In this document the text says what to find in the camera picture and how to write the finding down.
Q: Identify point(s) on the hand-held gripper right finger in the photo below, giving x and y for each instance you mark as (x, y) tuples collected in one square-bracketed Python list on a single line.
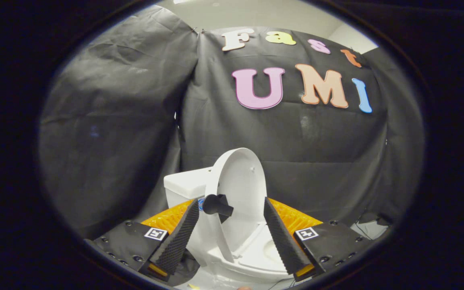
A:
[(282, 241)]

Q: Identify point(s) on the black backdrop cloth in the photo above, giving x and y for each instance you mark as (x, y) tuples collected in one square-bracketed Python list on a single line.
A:
[(296, 137)]

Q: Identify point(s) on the white toilet seat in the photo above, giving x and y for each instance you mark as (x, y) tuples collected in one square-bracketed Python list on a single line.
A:
[(256, 251)]

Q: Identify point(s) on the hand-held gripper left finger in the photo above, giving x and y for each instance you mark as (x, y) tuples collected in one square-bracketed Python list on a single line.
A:
[(179, 241)]

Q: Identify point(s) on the white toilet lid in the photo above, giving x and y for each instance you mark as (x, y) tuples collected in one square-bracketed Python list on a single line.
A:
[(240, 177)]

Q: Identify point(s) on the white toilet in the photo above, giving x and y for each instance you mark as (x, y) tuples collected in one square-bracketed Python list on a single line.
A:
[(183, 185)]

